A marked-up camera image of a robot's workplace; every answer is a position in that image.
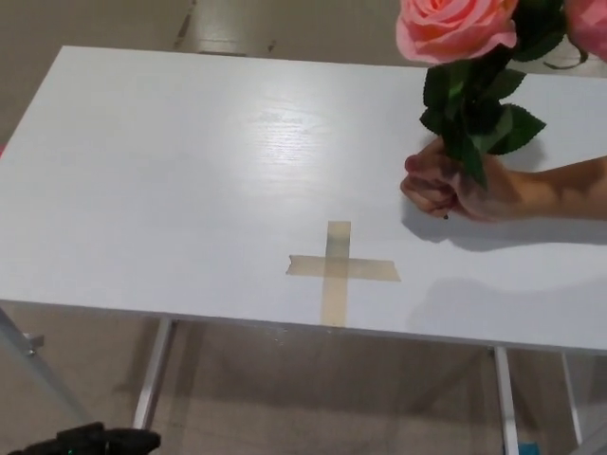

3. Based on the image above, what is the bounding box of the bare human hand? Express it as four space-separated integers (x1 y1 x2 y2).
400 139 524 223

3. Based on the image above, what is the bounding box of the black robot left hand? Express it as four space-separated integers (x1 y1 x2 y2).
26 420 162 455

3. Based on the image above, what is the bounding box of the pink artificial rose bouquet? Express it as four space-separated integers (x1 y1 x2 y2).
395 0 607 191

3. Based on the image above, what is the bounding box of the bare human forearm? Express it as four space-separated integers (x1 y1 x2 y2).
511 156 607 222

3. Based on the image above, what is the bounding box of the short beige tape strip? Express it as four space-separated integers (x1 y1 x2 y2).
285 254 403 283

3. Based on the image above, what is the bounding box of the white wide table leg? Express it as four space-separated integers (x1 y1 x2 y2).
492 346 518 455

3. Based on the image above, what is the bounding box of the white thin table leg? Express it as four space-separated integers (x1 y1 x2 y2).
561 353 585 435

